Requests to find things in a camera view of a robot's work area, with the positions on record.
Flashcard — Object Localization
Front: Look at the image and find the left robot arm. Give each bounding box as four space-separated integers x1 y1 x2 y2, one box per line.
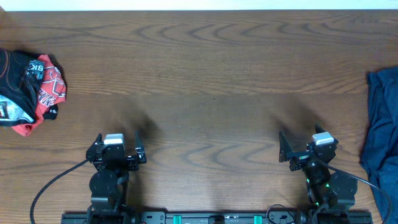
85 132 147 224

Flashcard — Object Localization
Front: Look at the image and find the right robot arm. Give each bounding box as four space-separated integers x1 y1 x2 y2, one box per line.
279 125 358 212

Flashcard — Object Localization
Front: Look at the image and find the dark blue clothes pile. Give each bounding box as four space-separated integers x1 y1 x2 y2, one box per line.
360 67 397 223

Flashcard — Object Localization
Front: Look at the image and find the black red clothes pile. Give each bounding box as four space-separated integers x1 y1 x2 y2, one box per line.
1 48 67 136

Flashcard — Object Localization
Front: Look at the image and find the black aluminium mounting rail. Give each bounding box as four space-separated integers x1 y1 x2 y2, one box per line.
61 210 373 224

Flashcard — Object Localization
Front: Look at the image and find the green rail clamp right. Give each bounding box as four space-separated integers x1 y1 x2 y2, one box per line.
254 215 262 224

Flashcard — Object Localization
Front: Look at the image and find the green rail clamp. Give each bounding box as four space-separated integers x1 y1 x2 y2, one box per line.
173 215 182 224
254 215 262 224

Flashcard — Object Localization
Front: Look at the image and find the green rail clamp left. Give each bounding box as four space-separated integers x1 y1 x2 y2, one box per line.
173 215 182 224

